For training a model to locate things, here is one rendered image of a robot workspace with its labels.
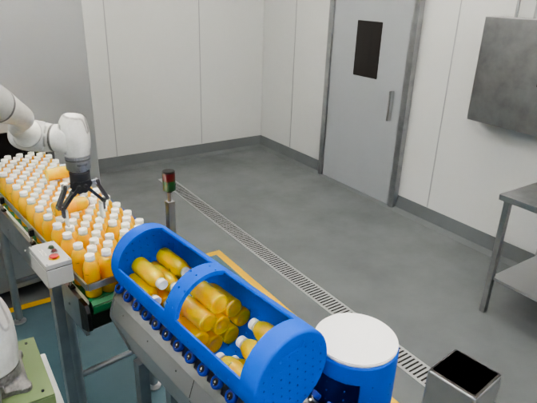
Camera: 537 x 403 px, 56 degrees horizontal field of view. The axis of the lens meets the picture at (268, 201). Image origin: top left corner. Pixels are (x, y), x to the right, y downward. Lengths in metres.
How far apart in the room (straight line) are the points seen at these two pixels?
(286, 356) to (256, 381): 0.11
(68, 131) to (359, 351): 1.25
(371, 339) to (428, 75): 3.59
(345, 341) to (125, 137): 5.05
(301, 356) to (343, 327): 0.35
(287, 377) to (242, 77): 5.78
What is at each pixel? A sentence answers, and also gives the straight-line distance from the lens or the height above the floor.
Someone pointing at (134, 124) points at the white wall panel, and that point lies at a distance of 6.41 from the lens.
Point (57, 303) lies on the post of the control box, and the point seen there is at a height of 0.87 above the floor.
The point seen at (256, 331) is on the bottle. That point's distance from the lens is 1.60.
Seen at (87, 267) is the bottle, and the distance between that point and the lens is 2.16.
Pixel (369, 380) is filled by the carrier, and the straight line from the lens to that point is 1.69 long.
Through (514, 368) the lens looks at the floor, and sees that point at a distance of 3.58.
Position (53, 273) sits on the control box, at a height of 1.06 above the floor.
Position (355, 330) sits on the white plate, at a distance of 1.78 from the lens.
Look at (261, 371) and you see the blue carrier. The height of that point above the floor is 1.17.
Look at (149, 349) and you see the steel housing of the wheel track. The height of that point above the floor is 0.86.
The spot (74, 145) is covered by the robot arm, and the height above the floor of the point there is 1.56.
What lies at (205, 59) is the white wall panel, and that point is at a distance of 6.66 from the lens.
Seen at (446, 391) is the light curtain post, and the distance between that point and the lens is 0.63.
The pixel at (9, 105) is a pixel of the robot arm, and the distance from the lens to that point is 1.53.
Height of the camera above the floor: 2.09
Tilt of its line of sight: 23 degrees down
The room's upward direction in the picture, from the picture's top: 2 degrees clockwise
